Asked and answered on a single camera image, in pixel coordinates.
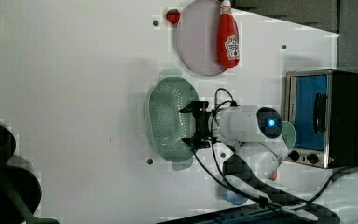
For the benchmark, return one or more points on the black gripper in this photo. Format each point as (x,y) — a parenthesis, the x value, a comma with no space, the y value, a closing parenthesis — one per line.
(203,136)

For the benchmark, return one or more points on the green plastic strainer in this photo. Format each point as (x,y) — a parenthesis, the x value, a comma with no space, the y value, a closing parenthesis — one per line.
(166,125)

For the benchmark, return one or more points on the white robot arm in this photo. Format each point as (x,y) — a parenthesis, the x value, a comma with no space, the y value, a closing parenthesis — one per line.
(254,135)

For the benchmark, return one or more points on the blue bowl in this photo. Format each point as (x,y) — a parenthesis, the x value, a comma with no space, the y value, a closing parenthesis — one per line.
(232,197)

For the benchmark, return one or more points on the green bowl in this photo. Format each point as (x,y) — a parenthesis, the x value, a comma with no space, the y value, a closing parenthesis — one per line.
(289,134)

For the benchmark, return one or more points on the grey round plate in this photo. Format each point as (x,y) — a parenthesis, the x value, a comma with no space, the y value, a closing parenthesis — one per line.
(196,37)

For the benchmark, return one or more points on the red ketchup bottle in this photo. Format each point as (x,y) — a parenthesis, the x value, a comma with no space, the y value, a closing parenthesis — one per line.
(228,53)

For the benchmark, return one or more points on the toaster oven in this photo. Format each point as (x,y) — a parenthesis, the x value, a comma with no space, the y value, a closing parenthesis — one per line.
(323,107)

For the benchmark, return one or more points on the red toy strawberry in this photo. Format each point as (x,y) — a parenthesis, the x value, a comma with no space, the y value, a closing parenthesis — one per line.
(173,16)

